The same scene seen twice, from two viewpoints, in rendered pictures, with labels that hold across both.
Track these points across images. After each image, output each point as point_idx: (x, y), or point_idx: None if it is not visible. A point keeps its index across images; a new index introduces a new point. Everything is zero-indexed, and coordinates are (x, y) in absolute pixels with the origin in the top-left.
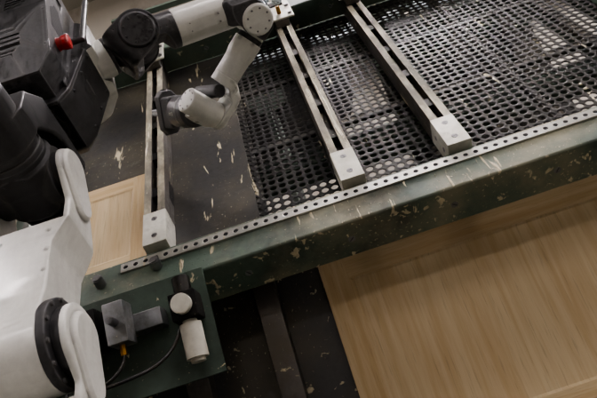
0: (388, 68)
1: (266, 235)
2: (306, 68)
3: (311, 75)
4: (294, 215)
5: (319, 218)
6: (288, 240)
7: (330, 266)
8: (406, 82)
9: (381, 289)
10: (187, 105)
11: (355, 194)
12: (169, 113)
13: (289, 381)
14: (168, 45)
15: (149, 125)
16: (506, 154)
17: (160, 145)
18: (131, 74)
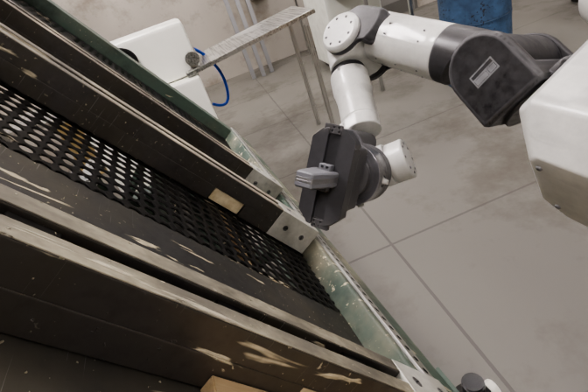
0: (140, 101)
1: (376, 304)
2: (79, 77)
3: (112, 95)
4: (352, 276)
5: (348, 269)
6: (375, 297)
7: None
8: (192, 126)
9: None
10: (414, 166)
11: (323, 240)
12: (388, 180)
13: None
14: (443, 73)
15: (41, 235)
16: (283, 190)
17: (202, 279)
18: (514, 122)
